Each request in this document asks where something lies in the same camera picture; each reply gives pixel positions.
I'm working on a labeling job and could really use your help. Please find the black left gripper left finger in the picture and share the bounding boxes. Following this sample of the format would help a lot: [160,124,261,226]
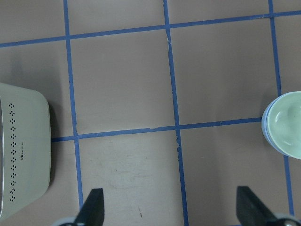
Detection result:
[73,188,104,226]

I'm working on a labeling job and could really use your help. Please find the cream silver toaster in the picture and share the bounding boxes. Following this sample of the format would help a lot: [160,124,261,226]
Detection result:
[0,83,51,221]

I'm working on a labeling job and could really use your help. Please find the blue bowl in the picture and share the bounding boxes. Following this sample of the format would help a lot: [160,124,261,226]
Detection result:
[261,97,285,155]

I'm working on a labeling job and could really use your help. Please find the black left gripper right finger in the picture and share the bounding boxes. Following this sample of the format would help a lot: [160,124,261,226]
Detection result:
[236,186,277,226]

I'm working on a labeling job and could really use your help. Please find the green bowl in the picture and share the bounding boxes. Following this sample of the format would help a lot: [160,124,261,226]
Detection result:
[267,91,301,159]

